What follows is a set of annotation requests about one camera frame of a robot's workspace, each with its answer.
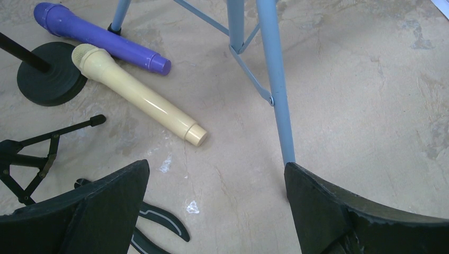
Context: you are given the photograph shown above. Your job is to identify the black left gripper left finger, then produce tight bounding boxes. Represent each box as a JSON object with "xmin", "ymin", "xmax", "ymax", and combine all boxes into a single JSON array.
[{"xmin": 1, "ymin": 160, "xmax": 150, "ymax": 253}]

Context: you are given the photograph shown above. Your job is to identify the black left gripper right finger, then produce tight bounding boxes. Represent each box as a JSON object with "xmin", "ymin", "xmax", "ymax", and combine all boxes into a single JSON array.
[{"xmin": 284, "ymin": 162, "xmax": 448, "ymax": 253}]

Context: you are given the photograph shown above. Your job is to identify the black tripod microphone stand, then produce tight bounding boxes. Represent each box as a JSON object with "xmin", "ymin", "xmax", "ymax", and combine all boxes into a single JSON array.
[{"xmin": 1, "ymin": 114, "xmax": 106, "ymax": 206}]

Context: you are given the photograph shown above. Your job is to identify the black round-base microphone stand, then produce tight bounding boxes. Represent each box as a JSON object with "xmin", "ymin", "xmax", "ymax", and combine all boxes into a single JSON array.
[{"xmin": 1, "ymin": 34, "xmax": 87, "ymax": 106}]

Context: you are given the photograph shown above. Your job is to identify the light blue music stand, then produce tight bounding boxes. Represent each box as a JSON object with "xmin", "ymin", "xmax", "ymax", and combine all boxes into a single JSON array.
[{"xmin": 106, "ymin": 0, "xmax": 297, "ymax": 167}]

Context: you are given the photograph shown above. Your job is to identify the purple toy microphone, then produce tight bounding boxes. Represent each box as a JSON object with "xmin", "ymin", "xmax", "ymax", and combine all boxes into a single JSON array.
[{"xmin": 33, "ymin": 2, "xmax": 172, "ymax": 76}]

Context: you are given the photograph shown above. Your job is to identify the sheet music page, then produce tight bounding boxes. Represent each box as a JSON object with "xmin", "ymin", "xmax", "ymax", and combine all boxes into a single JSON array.
[{"xmin": 432, "ymin": 0, "xmax": 449, "ymax": 19}]

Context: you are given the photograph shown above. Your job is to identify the black pliers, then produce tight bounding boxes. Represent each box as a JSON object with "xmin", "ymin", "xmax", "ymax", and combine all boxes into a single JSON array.
[{"xmin": 74, "ymin": 178, "xmax": 191, "ymax": 254}]

